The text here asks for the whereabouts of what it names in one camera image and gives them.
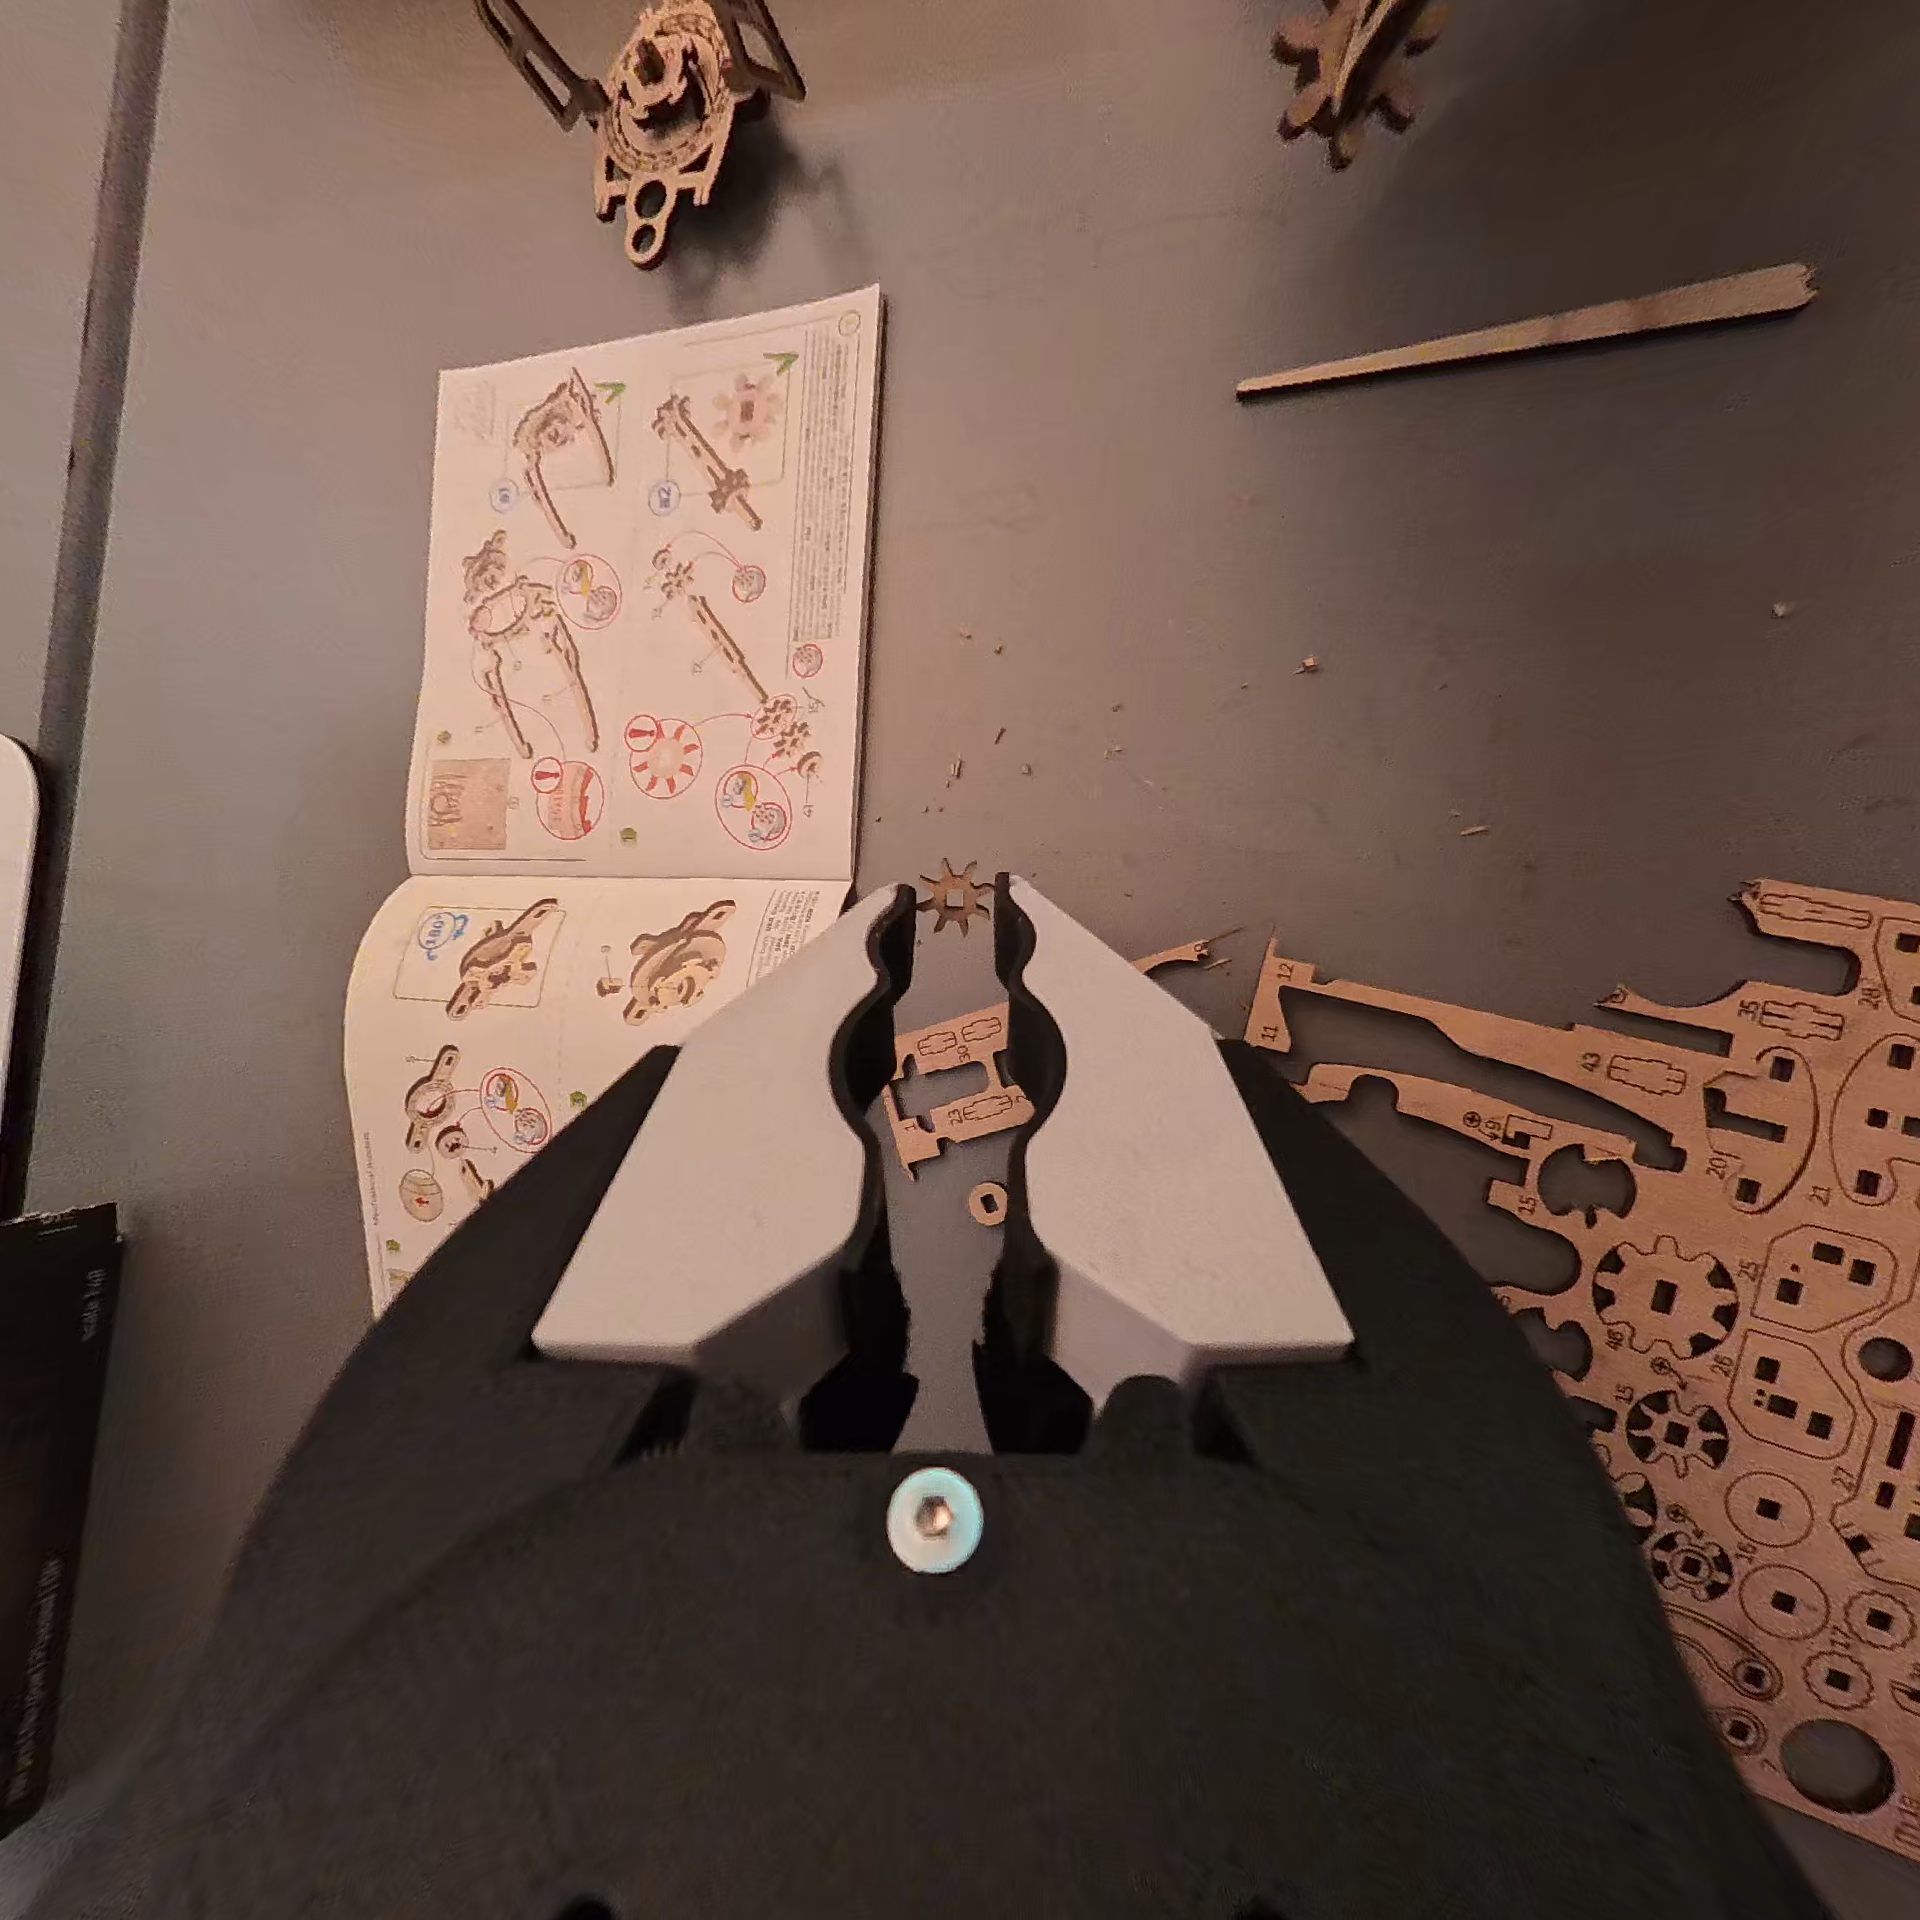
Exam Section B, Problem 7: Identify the white board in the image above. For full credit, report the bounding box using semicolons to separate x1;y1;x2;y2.
0;733;46;1217

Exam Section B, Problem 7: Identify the wooden gear assembly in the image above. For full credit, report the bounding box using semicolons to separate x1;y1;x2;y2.
1271;0;1454;171

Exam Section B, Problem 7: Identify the instruction booklet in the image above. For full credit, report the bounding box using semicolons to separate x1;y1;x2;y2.
341;286;887;1321

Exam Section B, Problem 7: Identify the wooden parts sheet fragment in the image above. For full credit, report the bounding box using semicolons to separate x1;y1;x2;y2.
884;929;1249;1187

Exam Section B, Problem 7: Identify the laser-cut wooden parts sheet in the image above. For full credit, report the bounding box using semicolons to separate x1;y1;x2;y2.
1244;876;1920;1863

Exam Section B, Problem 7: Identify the small wooden gear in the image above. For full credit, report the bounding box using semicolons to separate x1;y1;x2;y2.
915;857;999;945

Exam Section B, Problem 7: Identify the wooden model frame assembly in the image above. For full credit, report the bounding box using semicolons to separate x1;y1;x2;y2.
471;0;811;273

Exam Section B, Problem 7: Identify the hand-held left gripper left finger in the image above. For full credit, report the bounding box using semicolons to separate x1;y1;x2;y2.
531;881;925;1455

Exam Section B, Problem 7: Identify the black model kit box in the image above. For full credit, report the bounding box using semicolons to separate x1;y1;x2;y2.
0;1201;126;1839

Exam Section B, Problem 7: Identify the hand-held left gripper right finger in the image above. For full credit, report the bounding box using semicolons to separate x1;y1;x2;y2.
972;871;1362;1455

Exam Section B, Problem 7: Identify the thin wooden stick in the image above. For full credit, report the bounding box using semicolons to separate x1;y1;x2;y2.
1235;262;1820;397

